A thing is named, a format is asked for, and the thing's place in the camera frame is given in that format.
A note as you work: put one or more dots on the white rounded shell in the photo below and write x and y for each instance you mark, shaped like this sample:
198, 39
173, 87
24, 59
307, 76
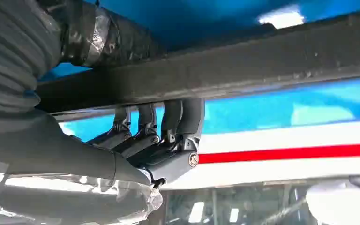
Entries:
338, 205

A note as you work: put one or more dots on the ribbed grey right arm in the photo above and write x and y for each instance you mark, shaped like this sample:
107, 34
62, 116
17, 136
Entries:
9, 56

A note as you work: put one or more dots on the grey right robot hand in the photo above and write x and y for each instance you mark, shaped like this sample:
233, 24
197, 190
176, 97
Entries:
74, 158

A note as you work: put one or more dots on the blue white red striped panel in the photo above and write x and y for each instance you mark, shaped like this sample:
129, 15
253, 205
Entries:
260, 108

